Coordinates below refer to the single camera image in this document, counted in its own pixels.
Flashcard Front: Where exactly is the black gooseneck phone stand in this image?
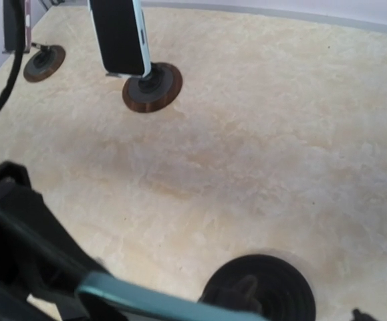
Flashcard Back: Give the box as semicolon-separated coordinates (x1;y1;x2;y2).
199;254;317;321

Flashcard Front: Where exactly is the clear case phone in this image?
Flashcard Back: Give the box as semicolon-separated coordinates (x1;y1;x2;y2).
3;0;31;54

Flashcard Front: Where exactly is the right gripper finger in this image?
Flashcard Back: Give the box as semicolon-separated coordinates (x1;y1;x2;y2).
0;161;124;320

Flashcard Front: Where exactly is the folding phone stand wood base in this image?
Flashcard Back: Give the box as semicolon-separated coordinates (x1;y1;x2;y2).
23;42;66;83

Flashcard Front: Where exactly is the light blue case phone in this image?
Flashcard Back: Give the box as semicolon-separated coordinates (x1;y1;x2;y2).
88;0;151;78

